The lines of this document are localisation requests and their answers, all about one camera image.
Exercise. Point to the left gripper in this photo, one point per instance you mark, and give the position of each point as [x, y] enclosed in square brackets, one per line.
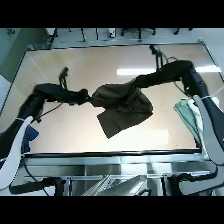
[79, 96]

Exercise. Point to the dark brown shirt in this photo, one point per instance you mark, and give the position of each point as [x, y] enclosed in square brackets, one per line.
[125, 108]

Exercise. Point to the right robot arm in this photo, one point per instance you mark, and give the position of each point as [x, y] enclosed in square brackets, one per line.
[173, 71]

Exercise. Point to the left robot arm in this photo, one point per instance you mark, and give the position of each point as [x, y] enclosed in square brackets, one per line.
[31, 103]

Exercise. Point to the blue garment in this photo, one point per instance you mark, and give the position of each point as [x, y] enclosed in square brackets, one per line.
[29, 136]

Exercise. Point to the pale green garment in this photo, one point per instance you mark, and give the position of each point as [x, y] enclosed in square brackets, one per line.
[186, 115]

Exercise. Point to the white garment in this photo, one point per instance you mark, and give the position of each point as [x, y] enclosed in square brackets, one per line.
[195, 111]

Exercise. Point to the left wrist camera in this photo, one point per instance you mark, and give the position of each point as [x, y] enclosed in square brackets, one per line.
[63, 74]

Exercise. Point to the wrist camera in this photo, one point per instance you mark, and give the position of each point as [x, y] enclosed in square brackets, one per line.
[155, 51]
[63, 74]

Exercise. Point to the silver frame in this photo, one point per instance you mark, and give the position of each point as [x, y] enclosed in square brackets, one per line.
[110, 159]

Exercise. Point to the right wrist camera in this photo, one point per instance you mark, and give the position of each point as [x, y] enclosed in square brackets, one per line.
[155, 51]

